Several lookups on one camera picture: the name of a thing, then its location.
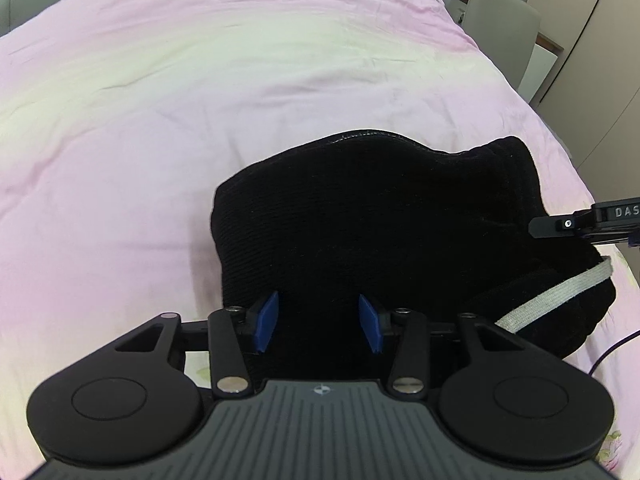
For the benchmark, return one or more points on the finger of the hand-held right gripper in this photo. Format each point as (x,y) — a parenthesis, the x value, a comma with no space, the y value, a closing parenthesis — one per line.
(552,225)

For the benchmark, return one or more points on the black pants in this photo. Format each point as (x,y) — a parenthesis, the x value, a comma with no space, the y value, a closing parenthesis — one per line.
(375,220)

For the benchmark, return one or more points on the grey chair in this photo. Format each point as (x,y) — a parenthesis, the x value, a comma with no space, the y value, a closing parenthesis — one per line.
(500,35)

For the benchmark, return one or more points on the pink floral blanket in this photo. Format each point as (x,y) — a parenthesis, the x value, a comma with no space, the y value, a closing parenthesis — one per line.
(200,85)

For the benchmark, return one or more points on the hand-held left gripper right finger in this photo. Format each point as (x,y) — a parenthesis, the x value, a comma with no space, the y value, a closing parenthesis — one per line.
(370,321)

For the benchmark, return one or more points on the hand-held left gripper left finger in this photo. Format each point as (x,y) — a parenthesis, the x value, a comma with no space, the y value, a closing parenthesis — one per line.
(266,321)

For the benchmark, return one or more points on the beige wardrobe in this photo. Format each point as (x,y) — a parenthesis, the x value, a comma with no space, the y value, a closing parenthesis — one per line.
(600,60)

